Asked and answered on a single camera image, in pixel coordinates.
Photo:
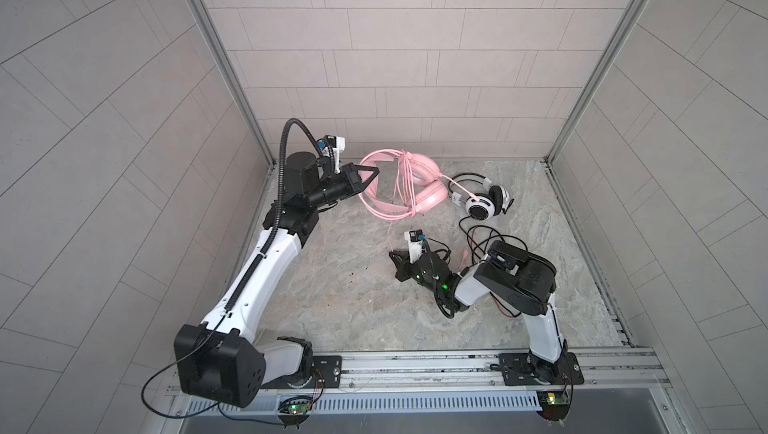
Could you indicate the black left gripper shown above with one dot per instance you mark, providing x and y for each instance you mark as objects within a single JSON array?
[{"x": 347, "y": 183}]

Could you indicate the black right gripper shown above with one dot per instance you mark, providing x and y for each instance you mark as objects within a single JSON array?
[{"x": 402, "y": 266}]

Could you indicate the pink headphones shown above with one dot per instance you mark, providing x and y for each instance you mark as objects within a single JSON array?
[{"x": 418, "y": 185}]

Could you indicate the white black headphones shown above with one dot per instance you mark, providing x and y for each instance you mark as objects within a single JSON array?
[{"x": 479, "y": 196}]

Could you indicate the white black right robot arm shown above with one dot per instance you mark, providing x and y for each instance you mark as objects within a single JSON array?
[{"x": 511, "y": 275}]

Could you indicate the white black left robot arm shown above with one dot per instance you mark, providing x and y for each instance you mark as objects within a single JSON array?
[{"x": 218, "y": 359}]

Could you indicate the left circuit board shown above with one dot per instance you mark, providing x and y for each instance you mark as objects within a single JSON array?
[{"x": 296, "y": 406}]

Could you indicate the circuit board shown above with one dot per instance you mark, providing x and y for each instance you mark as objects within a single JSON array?
[
  {"x": 555, "y": 405},
  {"x": 296, "y": 406}
]

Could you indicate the right circuit board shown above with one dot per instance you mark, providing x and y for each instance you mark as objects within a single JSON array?
[{"x": 555, "y": 405}]

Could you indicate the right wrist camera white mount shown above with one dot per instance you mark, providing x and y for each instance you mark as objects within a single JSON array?
[{"x": 415, "y": 245}]

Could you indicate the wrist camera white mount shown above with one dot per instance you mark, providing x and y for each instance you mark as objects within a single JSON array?
[
  {"x": 332, "y": 147},
  {"x": 415, "y": 245}
]

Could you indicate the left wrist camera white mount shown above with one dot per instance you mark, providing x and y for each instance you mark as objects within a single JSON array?
[{"x": 332, "y": 147}]

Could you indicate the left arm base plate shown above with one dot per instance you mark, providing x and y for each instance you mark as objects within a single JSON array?
[{"x": 325, "y": 368}]

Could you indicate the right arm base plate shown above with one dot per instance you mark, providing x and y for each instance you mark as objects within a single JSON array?
[{"x": 528, "y": 369}]

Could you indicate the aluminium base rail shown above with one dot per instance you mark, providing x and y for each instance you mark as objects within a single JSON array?
[{"x": 465, "y": 370}]

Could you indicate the aluminium corner post left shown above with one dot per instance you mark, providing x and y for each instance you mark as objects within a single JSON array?
[{"x": 211, "y": 38}]

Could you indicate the aluminium corner post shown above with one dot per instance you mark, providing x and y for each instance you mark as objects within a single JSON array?
[
  {"x": 620, "y": 35},
  {"x": 211, "y": 38}
]

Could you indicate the aluminium corner post right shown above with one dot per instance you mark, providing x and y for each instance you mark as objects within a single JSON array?
[{"x": 620, "y": 35}]

